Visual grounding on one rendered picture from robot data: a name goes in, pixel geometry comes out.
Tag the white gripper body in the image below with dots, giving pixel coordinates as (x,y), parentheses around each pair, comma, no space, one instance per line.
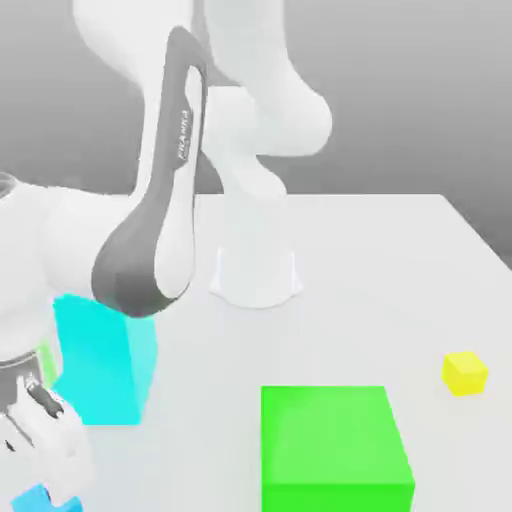
(52,452)

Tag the small blue cube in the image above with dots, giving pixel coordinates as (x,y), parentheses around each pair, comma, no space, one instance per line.
(32,500)

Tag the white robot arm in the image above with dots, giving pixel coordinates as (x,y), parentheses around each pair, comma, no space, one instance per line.
(240,132)

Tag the small green cube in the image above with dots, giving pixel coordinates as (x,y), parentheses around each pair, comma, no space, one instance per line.
(48,362)

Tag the small yellow cube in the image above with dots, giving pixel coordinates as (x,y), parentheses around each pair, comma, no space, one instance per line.
(466,374)

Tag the large cyan box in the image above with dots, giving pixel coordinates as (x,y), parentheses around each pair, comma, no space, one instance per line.
(96,360)

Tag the large green box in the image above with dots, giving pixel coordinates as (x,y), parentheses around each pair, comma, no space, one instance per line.
(332,444)

